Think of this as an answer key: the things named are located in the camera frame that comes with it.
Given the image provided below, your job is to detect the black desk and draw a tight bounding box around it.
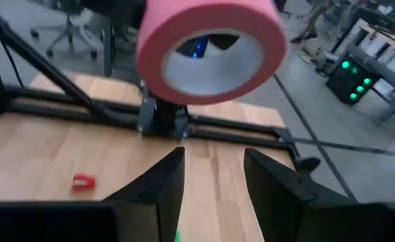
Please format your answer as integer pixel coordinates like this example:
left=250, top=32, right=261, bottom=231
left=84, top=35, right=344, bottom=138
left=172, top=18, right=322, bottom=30
left=79, top=0, right=147, bottom=77

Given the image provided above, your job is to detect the red mini stapler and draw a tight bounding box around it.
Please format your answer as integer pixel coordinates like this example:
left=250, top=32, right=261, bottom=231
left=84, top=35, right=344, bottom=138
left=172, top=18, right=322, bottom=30
left=71, top=173, right=97, bottom=193

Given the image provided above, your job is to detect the office chair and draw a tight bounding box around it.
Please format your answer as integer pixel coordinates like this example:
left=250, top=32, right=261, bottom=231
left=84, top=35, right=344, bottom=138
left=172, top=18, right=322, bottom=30
left=28, top=0, right=99, bottom=60

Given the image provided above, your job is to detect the black clamp knob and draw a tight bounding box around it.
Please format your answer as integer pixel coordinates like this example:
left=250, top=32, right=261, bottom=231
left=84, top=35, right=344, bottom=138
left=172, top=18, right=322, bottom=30
left=293, top=155, right=322, bottom=173

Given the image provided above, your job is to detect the pink tape roll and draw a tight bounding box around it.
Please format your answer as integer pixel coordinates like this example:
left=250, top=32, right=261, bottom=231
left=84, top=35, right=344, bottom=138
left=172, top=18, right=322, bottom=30
left=135, top=0, right=288, bottom=106

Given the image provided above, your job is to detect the black aluminium table frame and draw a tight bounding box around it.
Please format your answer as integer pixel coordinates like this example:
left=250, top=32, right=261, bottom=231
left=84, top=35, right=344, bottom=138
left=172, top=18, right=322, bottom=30
left=0, top=5, right=301, bottom=159

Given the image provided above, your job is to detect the computer with green lights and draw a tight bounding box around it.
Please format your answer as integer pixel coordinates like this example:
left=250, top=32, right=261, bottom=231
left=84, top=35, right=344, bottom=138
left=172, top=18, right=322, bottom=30
left=325, top=55, right=386, bottom=105

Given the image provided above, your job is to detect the grey desk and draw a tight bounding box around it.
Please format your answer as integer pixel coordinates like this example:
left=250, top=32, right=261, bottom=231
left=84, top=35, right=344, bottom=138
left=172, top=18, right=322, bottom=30
left=331, top=16, right=395, bottom=132

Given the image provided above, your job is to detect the person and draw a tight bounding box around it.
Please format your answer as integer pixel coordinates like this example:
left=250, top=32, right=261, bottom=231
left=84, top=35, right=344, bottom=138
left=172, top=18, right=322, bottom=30
left=289, top=0, right=332, bottom=44

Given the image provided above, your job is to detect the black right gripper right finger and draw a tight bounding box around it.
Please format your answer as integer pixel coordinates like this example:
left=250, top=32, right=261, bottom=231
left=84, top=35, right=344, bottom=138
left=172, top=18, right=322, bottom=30
left=244, top=147, right=356, bottom=242

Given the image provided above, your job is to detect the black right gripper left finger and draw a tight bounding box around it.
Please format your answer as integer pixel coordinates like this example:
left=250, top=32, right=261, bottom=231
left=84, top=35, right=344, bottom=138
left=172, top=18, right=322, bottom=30
left=104, top=146, right=186, bottom=242

